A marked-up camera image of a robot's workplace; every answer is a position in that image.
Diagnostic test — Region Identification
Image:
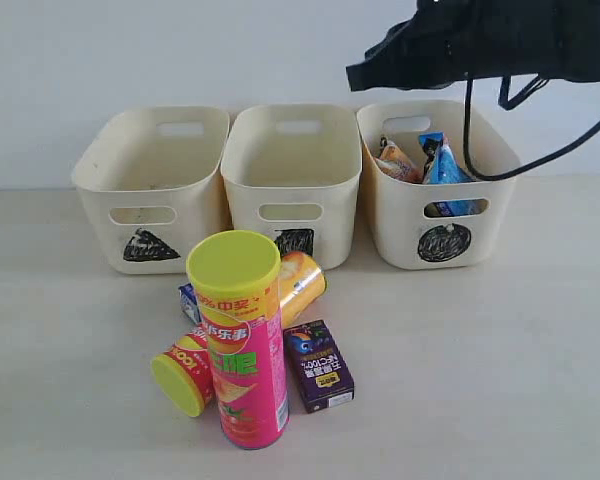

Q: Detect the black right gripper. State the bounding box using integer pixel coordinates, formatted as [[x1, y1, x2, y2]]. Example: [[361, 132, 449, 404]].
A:
[[346, 1, 479, 92]]

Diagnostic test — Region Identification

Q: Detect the orange snack bag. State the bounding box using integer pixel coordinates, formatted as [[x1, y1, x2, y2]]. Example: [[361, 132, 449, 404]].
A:
[[375, 136, 423, 184]]

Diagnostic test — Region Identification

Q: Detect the blue noodle packet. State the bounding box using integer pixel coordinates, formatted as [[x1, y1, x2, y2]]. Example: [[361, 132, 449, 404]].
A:
[[419, 132, 480, 218]]

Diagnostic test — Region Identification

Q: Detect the yellow chips can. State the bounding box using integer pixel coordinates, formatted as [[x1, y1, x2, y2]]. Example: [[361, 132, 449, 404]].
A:
[[278, 251, 327, 329]]

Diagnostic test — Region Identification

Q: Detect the tall pink chips can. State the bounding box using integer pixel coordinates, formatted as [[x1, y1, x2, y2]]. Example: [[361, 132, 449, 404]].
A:
[[186, 230, 289, 449]]

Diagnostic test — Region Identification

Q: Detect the small red chips can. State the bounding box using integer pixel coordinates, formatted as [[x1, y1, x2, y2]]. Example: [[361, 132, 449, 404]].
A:
[[150, 327, 214, 417]]

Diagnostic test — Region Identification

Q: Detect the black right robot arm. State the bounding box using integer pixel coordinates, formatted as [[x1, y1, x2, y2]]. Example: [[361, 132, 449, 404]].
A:
[[346, 0, 600, 91]]

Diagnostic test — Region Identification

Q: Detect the cream bin with square mark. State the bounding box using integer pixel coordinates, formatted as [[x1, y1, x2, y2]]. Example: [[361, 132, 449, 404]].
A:
[[221, 104, 362, 270]]

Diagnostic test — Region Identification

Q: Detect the cream bin with circle mark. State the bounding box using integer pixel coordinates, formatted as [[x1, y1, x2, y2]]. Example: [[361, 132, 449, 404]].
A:
[[357, 100, 515, 270]]

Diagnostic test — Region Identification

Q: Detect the cream bin with triangle mark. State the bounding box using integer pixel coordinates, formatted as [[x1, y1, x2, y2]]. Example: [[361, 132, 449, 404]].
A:
[[72, 106, 231, 274]]

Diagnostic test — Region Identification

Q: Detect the purple juice carton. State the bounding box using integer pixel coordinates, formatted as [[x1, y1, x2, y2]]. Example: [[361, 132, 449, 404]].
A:
[[284, 320, 355, 413]]

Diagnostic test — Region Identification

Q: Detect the blue white milk carton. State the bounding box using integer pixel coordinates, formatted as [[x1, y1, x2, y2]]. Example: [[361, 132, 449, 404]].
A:
[[178, 283, 201, 325]]

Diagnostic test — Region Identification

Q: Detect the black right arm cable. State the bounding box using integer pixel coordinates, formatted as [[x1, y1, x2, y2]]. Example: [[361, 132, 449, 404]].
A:
[[462, 72, 600, 182]]

